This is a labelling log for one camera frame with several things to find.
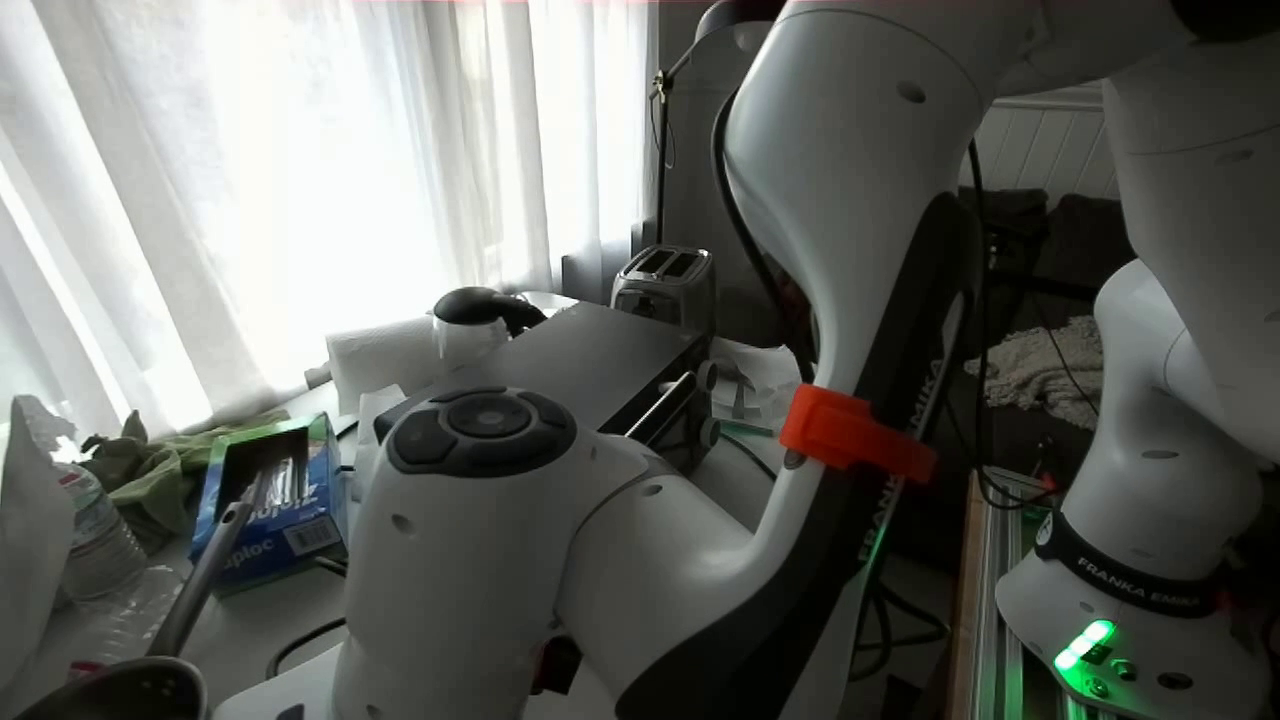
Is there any stainless steel toaster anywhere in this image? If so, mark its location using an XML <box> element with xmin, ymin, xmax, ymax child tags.
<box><xmin>607</xmin><ymin>239</ymin><xmax>722</xmax><ymax>331</ymax></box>

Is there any grey partition panel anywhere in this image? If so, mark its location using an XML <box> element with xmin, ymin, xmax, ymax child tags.
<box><xmin>648</xmin><ymin>0</ymin><xmax>810</xmax><ymax>345</ymax></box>

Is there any blue cardboard box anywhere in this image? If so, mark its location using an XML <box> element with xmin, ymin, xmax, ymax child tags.
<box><xmin>184</xmin><ymin>407</ymin><xmax>354</xmax><ymax>594</ymax></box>

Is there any white cloth pile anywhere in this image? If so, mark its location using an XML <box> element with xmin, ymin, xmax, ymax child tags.
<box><xmin>961</xmin><ymin>312</ymin><xmax>1114</xmax><ymax>420</ymax></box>

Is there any wooden workbench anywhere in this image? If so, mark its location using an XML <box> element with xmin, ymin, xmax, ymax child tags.
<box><xmin>951</xmin><ymin>473</ymin><xmax>1001</xmax><ymax>720</ymax></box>

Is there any white sheer curtain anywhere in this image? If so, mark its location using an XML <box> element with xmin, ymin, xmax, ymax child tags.
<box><xmin>0</xmin><ymin>0</ymin><xmax>660</xmax><ymax>433</ymax></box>

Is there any black bag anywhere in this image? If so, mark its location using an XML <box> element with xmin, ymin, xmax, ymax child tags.
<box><xmin>989</xmin><ymin>183</ymin><xmax>1140</xmax><ymax>326</ymax></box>

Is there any green-lit machine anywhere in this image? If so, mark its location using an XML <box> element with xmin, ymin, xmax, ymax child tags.
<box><xmin>975</xmin><ymin>466</ymin><xmax>1071</xmax><ymax>720</ymax></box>

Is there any green blue box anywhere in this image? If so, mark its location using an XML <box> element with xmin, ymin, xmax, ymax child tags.
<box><xmin>78</xmin><ymin>407</ymin><xmax>291</xmax><ymax>541</ymax></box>

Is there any clear plastic bottle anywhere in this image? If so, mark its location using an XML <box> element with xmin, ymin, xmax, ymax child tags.
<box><xmin>55</xmin><ymin>466</ymin><xmax>192</xmax><ymax>674</ymax></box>

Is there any silver metal lamp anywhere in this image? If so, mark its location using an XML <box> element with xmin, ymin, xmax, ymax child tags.
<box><xmin>15</xmin><ymin>469</ymin><xmax>274</xmax><ymax>720</ymax></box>

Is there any white plastic bag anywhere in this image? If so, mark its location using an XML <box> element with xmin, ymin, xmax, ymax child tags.
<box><xmin>0</xmin><ymin>391</ymin><xmax>81</xmax><ymax>693</ymax></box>

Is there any orange cable clip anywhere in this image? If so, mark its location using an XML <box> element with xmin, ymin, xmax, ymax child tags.
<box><xmin>778</xmin><ymin>382</ymin><xmax>946</xmax><ymax>488</ymax></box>

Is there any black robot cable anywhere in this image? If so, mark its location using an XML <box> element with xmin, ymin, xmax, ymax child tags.
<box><xmin>611</xmin><ymin>190</ymin><xmax>992</xmax><ymax>720</ymax></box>

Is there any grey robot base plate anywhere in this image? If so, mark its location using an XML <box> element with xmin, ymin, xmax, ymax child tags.
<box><xmin>992</xmin><ymin>549</ymin><xmax>1280</xmax><ymax>720</ymax></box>

